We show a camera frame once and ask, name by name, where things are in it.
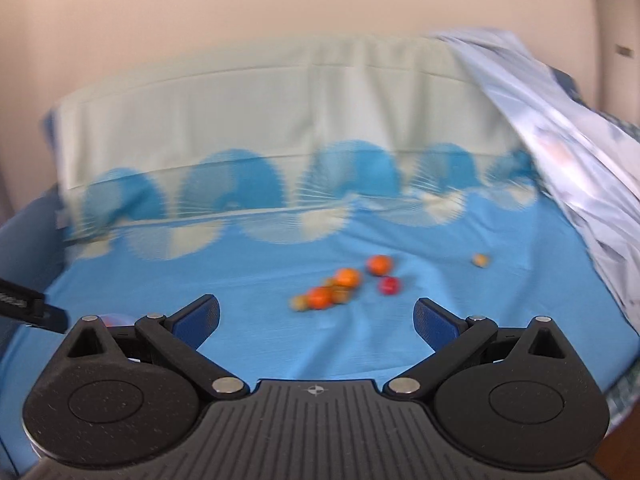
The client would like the pale fan-print pillow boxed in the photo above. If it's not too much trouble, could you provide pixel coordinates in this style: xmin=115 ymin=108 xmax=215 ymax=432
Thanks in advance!
xmin=42 ymin=35 xmax=543 ymax=241

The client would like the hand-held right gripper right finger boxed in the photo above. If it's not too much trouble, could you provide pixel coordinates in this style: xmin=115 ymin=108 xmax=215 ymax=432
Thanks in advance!
xmin=384 ymin=297 xmax=568 ymax=401

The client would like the light blue blanket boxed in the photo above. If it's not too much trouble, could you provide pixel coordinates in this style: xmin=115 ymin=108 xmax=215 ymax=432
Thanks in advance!
xmin=430 ymin=27 xmax=640 ymax=336

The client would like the blue fan-print bed sheet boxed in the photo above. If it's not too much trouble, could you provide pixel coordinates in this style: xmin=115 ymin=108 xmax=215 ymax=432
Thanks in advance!
xmin=0 ymin=195 xmax=623 ymax=476

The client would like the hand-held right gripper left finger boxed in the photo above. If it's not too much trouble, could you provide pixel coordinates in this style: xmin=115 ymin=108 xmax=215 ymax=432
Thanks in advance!
xmin=64 ymin=294 xmax=251 ymax=401

